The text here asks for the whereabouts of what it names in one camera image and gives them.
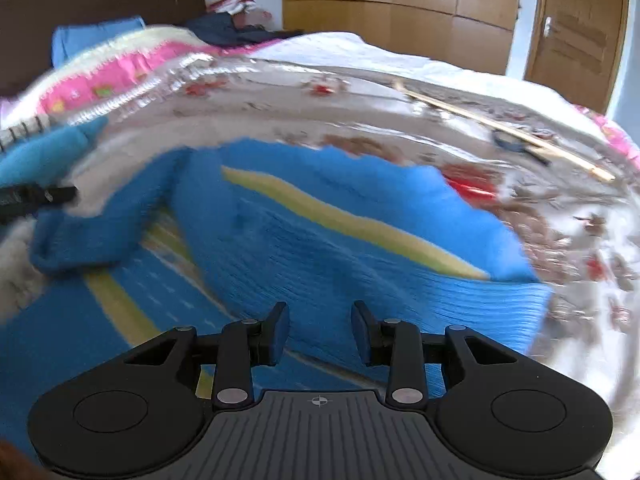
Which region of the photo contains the wooden door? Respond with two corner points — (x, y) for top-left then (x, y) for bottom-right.
(523, 0), (630, 113)

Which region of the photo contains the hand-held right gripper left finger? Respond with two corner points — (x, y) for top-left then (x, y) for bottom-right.
(122, 302), (291, 409)

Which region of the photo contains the wooden wardrobe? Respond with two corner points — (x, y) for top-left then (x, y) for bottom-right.
(282, 0), (524, 76)

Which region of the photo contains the blue pillow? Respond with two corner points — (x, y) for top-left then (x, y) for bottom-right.
(52, 17), (147, 69)

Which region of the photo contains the blue knit sweater yellow stripe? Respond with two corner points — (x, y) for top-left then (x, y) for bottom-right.
(0, 120), (554, 443)

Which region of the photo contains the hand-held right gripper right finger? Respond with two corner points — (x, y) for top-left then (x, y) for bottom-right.
(350, 301), (519, 406)

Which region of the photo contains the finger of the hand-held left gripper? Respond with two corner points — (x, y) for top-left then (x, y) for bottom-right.
(0, 184), (79, 223)

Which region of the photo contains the long wooden stick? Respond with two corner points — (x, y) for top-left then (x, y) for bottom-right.
(393, 79), (616, 183)

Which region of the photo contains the white bed sheet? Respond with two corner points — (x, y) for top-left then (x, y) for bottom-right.
(250, 32), (576, 111)

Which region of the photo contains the floral printed blanket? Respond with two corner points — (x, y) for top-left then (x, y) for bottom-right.
(0, 55), (640, 476)

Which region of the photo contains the pink patterned quilt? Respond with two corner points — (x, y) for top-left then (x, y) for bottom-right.
(30, 25), (266, 117)

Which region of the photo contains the pile of dark clothes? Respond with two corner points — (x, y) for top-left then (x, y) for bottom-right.
(186, 10), (305, 47)

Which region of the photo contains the small black object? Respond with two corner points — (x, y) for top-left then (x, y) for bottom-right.
(492, 129), (551, 165)

